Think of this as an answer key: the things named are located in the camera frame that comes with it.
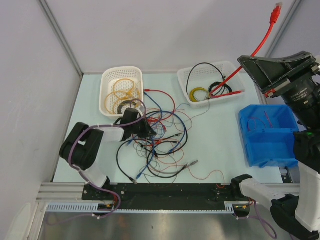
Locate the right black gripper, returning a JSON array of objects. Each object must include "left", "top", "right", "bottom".
[{"left": 235, "top": 48, "right": 320, "bottom": 126}]

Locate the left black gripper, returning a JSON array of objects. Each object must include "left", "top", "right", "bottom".
[{"left": 130, "top": 116, "right": 157, "bottom": 139}]

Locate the thin yellow fiber cable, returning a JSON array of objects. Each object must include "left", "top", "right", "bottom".
[{"left": 104, "top": 78, "right": 144, "bottom": 115}]

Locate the black ethernet cable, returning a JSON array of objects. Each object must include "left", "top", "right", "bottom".
[{"left": 186, "top": 62, "right": 227, "bottom": 98}]

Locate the short red patch cable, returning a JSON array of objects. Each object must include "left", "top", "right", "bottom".
[{"left": 208, "top": 2, "right": 283, "bottom": 99}]

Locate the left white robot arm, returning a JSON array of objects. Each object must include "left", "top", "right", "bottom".
[{"left": 59, "top": 108, "right": 157, "bottom": 200}]

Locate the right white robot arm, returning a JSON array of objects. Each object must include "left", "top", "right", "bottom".
[{"left": 230, "top": 51, "right": 320, "bottom": 240}]

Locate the left white perforated basket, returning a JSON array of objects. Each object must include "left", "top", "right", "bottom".
[{"left": 98, "top": 66, "right": 144, "bottom": 119}]

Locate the white perforated basket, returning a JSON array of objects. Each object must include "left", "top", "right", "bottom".
[
  {"left": 98, "top": 66, "right": 144, "bottom": 119},
  {"left": 177, "top": 61, "right": 245, "bottom": 109}
]

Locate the blue plastic divided bin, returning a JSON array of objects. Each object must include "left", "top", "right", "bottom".
[{"left": 238, "top": 105, "right": 299, "bottom": 168}]

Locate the right white perforated basket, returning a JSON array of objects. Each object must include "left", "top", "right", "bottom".
[{"left": 177, "top": 61, "right": 245, "bottom": 109}]

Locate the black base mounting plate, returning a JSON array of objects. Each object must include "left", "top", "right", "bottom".
[{"left": 81, "top": 182, "right": 253, "bottom": 211}]

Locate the grey coiled cable in basket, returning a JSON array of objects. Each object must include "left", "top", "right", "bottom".
[{"left": 116, "top": 100, "right": 133, "bottom": 115}]

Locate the black thick round cable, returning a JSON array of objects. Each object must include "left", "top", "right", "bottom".
[{"left": 144, "top": 111, "right": 188, "bottom": 179}]

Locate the red ethernet cable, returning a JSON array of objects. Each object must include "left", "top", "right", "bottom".
[{"left": 143, "top": 88, "right": 176, "bottom": 116}]

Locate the thin magenta wire in bin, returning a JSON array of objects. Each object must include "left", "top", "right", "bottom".
[{"left": 246, "top": 111, "right": 275, "bottom": 132}]

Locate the black coiled cable in basket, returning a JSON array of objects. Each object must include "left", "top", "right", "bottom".
[{"left": 208, "top": 81, "right": 233, "bottom": 99}]

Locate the yellow coiled cable in basket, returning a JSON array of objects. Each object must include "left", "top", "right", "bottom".
[{"left": 189, "top": 87, "right": 212, "bottom": 104}]

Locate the thin orange wire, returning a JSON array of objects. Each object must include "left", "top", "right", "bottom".
[{"left": 139, "top": 139, "right": 226, "bottom": 187}]

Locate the white slotted cable duct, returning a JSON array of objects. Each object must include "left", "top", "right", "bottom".
[{"left": 46, "top": 202, "right": 236, "bottom": 214}]

